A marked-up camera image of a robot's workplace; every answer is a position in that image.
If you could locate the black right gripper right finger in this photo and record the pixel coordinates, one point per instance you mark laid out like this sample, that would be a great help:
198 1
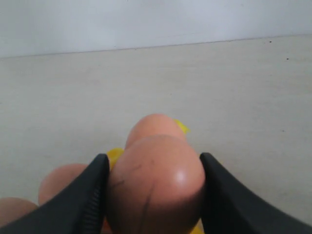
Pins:
231 208

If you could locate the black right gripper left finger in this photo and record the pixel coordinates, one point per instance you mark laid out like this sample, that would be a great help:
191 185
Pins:
77 209

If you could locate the brown speckled egg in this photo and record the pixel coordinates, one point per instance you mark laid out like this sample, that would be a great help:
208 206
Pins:
57 180
156 187
13 208

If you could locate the yellow plastic egg tray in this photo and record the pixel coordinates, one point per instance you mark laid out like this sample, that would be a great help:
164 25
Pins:
113 156

